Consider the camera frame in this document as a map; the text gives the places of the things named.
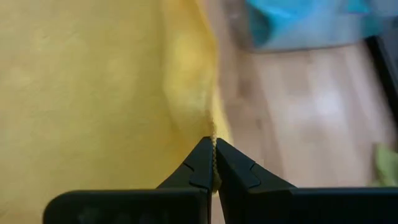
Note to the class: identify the yellow microfiber towel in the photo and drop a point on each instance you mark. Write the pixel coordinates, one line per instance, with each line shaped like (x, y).
(93, 93)

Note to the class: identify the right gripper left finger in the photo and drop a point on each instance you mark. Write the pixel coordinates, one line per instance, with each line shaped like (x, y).
(196, 168)

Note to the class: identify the black aluminium table frame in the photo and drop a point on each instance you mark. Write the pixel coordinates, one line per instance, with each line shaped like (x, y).
(384, 71)

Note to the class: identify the pale lime microfiber towel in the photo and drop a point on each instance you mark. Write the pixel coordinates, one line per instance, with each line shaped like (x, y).
(387, 165)

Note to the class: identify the blue microfiber towel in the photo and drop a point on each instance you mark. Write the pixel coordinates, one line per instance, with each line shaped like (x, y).
(295, 18)

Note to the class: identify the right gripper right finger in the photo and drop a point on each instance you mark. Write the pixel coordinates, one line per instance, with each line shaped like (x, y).
(245, 186)

